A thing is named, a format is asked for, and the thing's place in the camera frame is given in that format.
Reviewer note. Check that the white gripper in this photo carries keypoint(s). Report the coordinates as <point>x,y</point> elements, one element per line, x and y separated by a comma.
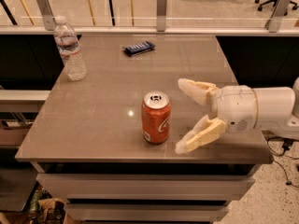
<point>235,107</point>

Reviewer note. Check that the red coke can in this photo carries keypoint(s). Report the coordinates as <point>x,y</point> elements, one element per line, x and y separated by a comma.
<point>156,110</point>

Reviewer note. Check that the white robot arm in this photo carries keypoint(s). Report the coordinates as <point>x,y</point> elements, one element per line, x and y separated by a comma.
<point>277,111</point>

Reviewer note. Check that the blue rxbar blueberry wrapper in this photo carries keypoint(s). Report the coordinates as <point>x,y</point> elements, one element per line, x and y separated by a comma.
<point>139,48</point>

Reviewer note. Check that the upper grey drawer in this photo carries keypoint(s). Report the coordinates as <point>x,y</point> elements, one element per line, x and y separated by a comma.
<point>146,187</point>

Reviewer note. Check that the grey drawer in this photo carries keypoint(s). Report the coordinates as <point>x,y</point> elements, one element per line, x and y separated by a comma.
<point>146,212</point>
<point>146,187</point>

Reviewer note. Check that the clear plastic water bottle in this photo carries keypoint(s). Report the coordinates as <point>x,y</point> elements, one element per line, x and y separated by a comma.
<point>69,48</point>

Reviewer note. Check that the lower grey drawer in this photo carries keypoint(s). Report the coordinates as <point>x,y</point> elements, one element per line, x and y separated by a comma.
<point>146,212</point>

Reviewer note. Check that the brown paper bag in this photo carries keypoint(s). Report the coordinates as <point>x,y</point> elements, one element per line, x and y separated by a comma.
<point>52,211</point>

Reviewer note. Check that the black power adapter with cable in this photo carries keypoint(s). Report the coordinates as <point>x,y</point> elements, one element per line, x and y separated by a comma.
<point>281,154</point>

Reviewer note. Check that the right metal railing bracket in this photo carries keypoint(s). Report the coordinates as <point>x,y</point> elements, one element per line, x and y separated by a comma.
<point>274,23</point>

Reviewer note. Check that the metal railing bracket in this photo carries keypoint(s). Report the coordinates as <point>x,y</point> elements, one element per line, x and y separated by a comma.
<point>46,14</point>
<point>161,15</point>
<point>274,23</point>

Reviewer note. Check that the middle metal railing bracket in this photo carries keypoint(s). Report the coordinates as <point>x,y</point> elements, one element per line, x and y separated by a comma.
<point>161,15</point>

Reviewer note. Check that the left metal railing bracket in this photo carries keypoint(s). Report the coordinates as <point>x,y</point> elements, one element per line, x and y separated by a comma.
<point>46,14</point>

